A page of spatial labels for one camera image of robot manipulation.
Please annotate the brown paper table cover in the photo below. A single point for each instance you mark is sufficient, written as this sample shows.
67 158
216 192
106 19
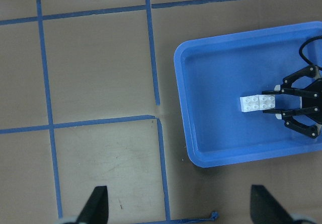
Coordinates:
89 98

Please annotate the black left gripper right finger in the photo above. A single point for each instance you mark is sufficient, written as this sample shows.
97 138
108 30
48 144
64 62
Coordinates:
265 208

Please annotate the white block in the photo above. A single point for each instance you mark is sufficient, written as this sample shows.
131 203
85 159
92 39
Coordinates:
249 103
266 102

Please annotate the blue plastic tray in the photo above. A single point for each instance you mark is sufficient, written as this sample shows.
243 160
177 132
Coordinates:
214 73

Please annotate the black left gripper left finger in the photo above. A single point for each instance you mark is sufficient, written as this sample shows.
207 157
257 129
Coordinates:
96 209

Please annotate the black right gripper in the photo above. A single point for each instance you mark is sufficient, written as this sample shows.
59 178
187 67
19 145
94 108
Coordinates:
310 101

